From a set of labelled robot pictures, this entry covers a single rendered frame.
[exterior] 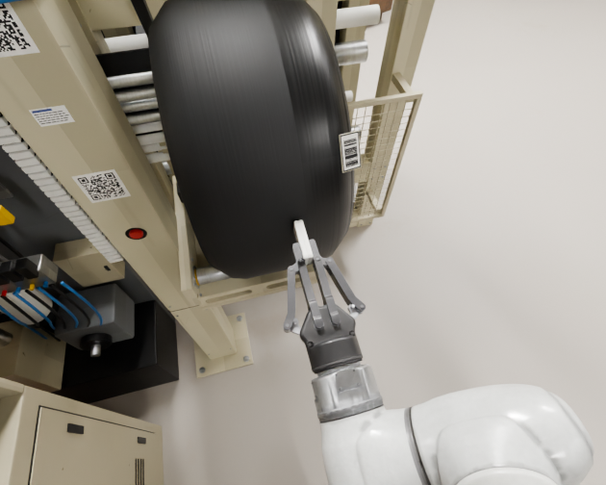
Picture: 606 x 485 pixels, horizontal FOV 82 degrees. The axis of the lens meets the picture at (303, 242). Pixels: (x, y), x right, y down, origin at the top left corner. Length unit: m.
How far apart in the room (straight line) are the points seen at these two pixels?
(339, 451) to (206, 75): 0.53
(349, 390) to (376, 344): 1.36
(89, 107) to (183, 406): 1.42
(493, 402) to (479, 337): 1.56
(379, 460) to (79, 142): 0.65
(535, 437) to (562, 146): 2.86
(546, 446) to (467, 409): 0.07
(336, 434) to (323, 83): 0.49
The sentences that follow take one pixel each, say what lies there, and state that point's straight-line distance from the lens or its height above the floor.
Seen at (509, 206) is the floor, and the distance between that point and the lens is 2.57.
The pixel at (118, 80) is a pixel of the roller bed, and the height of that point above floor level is 1.19.
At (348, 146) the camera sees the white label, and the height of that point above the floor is 1.34.
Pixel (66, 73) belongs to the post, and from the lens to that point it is 0.64.
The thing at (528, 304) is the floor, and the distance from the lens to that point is 2.22.
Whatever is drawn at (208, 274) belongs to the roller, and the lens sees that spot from 0.94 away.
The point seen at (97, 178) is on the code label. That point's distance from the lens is 0.76.
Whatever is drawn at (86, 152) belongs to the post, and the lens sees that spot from 0.72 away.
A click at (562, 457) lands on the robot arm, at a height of 1.34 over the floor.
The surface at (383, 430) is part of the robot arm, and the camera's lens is 0.47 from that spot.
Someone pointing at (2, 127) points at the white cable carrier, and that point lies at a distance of 0.74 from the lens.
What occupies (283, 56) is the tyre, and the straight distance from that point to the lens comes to 0.58.
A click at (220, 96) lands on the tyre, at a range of 0.55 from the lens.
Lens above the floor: 1.72
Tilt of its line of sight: 57 degrees down
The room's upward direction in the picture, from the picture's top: straight up
